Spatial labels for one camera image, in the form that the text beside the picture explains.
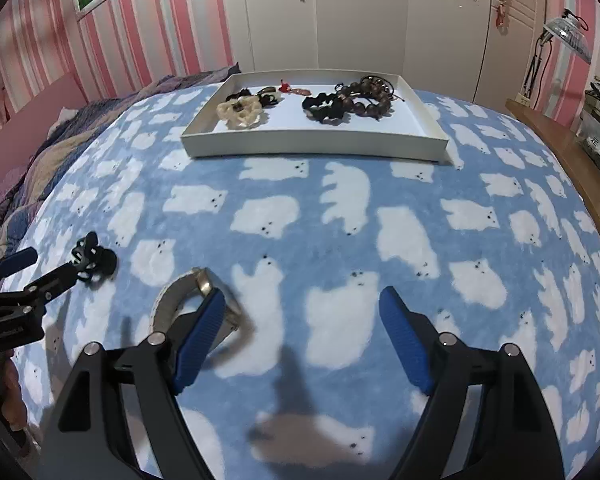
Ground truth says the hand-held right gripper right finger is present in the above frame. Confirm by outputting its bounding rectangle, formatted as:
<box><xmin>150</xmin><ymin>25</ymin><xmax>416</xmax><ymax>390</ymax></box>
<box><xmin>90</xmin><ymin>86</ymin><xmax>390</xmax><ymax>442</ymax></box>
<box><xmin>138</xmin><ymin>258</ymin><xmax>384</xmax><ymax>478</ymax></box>
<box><xmin>378</xmin><ymin>286</ymin><xmax>566</xmax><ymax>480</ymax></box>

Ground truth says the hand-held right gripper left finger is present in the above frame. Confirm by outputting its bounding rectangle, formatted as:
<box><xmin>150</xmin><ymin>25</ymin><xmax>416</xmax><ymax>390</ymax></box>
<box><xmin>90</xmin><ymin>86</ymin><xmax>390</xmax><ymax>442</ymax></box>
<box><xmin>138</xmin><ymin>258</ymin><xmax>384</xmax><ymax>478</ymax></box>
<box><xmin>37</xmin><ymin>289</ymin><xmax>227</xmax><ymax>480</ymax></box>

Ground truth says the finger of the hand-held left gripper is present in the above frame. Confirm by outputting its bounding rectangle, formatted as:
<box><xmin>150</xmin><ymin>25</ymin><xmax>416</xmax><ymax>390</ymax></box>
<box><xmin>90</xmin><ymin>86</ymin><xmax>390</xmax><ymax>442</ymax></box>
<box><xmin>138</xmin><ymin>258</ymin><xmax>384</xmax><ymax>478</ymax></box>
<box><xmin>24</xmin><ymin>256</ymin><xmax>89</xmax><ymax>305</ymax></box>
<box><xmin>0</xmin><ymin>247</ymin><xmax>37</xmax><ymax>286</ymax></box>

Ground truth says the black knotted hair tie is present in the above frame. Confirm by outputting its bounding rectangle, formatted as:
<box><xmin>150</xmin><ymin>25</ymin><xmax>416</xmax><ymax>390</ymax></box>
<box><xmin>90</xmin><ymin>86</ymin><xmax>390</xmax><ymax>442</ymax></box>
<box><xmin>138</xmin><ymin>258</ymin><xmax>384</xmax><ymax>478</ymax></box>
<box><xmin>72</xmin><ymin>232</ymin><xmax>118</xmax><ymax>286</ymax></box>

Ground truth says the white rectangular tray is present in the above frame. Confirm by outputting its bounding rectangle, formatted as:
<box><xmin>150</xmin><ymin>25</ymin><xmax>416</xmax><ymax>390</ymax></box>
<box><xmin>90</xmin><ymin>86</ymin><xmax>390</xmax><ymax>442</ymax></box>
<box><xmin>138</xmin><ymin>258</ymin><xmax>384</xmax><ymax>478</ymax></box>
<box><xmin>181</xmin><ymin>72</ymin><xmax>449</xmax><ymax>162</ymax></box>

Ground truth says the person's left hand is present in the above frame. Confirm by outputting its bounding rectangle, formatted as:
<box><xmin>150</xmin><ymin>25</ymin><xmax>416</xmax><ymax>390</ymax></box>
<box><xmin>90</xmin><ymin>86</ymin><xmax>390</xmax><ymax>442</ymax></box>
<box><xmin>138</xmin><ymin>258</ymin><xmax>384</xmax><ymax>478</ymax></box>
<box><xmin>2</xmin><ymin>357</ymin><xmax>29</xmax><ymax>428</ymax></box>

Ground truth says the patchwork quilt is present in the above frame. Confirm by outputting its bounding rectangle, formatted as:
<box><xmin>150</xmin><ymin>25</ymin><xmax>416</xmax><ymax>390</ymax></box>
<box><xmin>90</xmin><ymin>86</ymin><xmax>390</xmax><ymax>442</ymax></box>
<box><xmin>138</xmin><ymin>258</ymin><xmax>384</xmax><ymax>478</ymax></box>
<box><xmin>0</xmin><ymin>62</ymin><xmax>241</xmax><ymax>261</ymax></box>

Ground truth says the pink headboard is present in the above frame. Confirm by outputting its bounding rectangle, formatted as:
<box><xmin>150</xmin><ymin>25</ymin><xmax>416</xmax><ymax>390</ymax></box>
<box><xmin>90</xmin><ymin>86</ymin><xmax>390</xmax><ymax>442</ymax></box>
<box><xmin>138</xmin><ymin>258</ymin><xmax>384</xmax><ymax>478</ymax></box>
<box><xmin>0</xmin><ymin>72</ymin><xmax>88</xmax><ymax>161</ymax></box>

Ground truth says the blue blanket with white bears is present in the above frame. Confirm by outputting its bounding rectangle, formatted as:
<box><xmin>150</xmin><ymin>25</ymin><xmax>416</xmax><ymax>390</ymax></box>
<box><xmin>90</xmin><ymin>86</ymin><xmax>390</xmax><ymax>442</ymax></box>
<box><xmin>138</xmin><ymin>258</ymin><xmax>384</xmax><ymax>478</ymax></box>
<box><xmin>0</xmin><ymin>82</ymin><xmax>600</xmax><ymax>480</ymax></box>

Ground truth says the black scrunchie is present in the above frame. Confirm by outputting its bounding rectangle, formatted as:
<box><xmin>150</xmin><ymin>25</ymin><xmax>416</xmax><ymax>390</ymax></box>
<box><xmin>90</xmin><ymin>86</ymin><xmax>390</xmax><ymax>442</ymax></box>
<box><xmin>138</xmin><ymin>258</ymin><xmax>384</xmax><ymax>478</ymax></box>
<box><xmin>301</xmin><ymin>92</ymin><xmax>349</xmax><ymax>126</ymax></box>

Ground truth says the white wardrobe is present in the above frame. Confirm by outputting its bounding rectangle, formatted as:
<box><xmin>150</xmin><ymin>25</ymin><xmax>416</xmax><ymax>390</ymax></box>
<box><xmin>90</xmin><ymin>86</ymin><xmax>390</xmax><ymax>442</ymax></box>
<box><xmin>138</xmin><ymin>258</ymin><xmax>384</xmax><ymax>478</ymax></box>
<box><xmin>220</xmin><ymin>0</ymin><xmax>551</xmax><ymax>106</ymax></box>

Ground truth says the cream bead bracelet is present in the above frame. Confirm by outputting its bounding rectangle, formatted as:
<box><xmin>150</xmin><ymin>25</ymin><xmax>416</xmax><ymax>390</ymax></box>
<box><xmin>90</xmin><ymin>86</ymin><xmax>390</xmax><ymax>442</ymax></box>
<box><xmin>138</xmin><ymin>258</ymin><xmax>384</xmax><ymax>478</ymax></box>
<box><xmin>216</xmin><ymin>94</ymin><xmax>269</xmax><ymax>130</ymax></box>

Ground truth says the large brown bead bracelet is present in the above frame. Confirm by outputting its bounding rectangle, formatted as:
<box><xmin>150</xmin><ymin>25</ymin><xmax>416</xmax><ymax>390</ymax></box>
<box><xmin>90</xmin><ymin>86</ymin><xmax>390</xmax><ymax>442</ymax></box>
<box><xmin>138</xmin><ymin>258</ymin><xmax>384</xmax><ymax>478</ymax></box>
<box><xmin>337</xmin><ymin>82</ymin><xmax>395</xmax><ymax>120</ymax></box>

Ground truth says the brown and black hair tie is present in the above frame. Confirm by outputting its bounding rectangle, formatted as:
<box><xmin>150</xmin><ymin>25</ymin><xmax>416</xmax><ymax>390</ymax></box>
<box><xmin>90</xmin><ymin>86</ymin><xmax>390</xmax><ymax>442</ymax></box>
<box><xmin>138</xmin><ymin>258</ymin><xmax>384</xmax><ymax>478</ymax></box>
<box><xmin>255</xmin><ymin>86</ymin><xmax>281</xmax><ymax>109</ymax></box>

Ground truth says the small dark bead bracelet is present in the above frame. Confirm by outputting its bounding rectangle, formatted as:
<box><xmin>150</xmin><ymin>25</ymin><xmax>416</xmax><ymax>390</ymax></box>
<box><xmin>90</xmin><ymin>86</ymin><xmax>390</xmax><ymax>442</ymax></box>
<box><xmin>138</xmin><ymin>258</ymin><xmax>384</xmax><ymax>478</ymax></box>
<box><xmin>360</xmin><ymin>75</ymin><xmax>398</xmax><ymax>99</ymax></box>

